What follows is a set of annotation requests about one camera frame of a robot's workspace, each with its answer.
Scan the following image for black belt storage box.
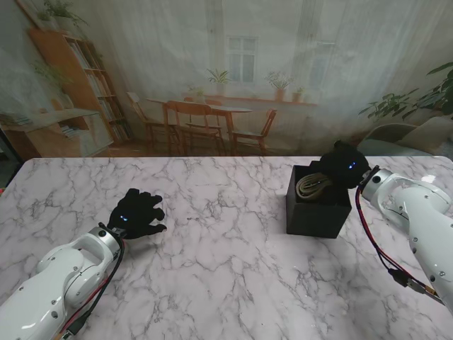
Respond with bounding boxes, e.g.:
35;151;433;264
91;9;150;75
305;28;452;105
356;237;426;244
285;159;353;239

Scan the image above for left arm red black cables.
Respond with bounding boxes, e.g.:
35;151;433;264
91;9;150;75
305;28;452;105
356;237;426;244
56;240;127;340

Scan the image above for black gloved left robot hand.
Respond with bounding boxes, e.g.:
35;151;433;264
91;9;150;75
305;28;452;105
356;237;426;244
107;188;168;240

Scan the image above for beige woven belt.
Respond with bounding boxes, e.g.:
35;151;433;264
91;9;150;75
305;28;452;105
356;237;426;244
296;172;336;203

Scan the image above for right arm red black cables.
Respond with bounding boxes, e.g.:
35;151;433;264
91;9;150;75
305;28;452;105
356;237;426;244
352;183;445;302

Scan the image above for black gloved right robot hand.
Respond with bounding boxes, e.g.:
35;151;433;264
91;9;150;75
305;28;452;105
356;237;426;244
319;140;372;191

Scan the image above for arm red black cables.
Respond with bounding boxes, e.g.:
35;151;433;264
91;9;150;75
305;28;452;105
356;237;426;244
352;183;445;302
56;240;127;340

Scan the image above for printed room backdrop cloth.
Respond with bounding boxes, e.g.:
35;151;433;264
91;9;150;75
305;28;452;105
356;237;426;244
0;0;453;159

